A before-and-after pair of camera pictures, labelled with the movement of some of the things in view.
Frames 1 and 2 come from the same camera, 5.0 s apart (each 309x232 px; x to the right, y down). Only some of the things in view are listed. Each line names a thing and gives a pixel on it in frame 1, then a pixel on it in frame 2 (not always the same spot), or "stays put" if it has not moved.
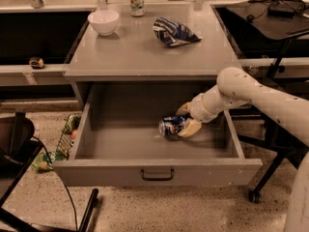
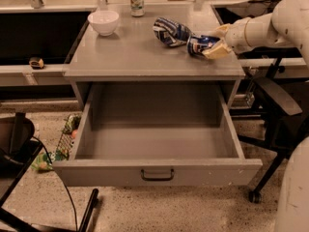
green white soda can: (136, 0) stays put
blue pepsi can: (169, 126) to (198, 43)
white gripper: (198, 108) to (236, 35)
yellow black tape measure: (37, 63) stays put
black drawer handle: (156, 178) stays put
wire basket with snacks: (43, 160) stays put
